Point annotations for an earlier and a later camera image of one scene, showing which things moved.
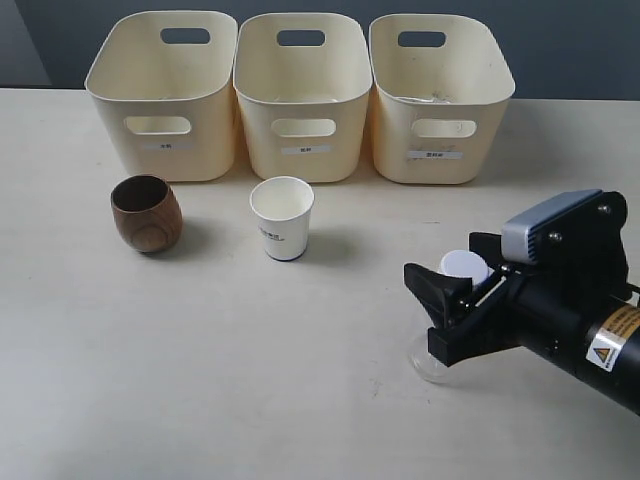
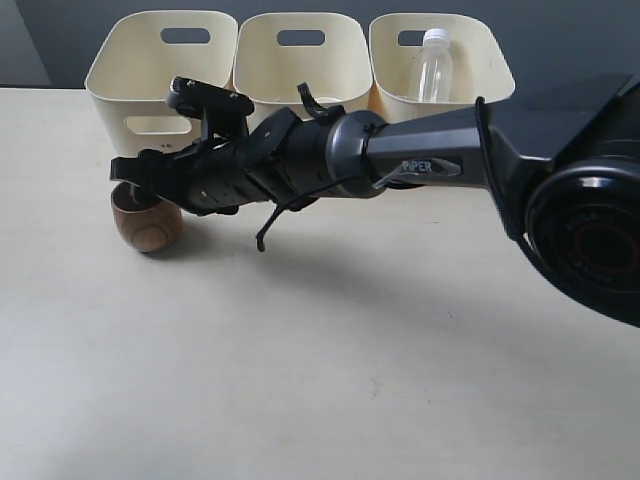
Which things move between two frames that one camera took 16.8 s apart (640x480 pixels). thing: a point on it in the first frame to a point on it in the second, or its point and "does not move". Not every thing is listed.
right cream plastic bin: [440, 91] does not move
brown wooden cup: [147, 213] does not move
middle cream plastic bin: [303, 82] does not move
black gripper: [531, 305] to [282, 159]
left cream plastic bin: [164, 84] does not move
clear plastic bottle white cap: [466, 263] to [432, 67]
